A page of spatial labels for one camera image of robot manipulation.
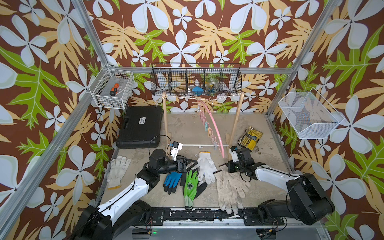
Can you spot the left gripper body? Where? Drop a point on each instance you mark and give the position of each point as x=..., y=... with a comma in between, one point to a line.
x=179, y=169

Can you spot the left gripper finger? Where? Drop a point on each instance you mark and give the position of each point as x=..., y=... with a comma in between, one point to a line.
x=190, y=170
x=193, y=162

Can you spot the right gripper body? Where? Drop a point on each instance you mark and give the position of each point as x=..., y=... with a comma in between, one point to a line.
x=235, y=166

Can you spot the pink clip hanger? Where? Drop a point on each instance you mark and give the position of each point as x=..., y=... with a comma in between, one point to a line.
x=213, y=132

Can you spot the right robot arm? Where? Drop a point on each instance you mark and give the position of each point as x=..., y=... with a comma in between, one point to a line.
x=305, y=199

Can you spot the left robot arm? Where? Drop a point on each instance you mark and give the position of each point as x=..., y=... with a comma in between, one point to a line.
x=126, y=209

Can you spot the white cotton glove centre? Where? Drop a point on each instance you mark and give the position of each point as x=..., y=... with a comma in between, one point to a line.
x=206, y=168

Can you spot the green rubber glove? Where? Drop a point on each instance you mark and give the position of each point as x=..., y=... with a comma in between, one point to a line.
x=192, y=189

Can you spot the blue rubber glove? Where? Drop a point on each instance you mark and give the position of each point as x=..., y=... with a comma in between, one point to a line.
x=172, y=181

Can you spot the yellow drill bit box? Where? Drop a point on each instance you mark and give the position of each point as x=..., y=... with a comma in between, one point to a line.
x=250, y=138

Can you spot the black plastic tool case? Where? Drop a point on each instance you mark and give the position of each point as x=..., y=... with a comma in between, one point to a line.
x=141, y=128

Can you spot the blue object in basket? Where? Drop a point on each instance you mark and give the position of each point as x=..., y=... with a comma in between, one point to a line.
x=197, y=91

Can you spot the clear bottle in basket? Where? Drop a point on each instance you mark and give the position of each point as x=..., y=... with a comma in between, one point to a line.
x=213, y=84

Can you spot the white mesh basket right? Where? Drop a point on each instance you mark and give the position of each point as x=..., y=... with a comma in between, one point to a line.
x=310, y=114

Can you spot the orange black screwdriver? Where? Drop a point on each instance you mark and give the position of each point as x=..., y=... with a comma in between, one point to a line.
x=114, y=90

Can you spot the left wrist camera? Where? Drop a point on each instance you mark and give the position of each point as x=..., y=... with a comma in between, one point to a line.
x=175, y=148

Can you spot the wooden drying rack frame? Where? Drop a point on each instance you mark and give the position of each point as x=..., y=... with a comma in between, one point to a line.
x=230, y=139

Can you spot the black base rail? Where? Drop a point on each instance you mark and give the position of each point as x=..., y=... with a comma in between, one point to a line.
x=248, y=216

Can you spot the black wire basket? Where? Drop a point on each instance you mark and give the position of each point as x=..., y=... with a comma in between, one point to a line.
x=179, y=79

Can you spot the white wire basket left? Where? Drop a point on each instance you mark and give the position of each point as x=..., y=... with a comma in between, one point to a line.
x=107, y=77

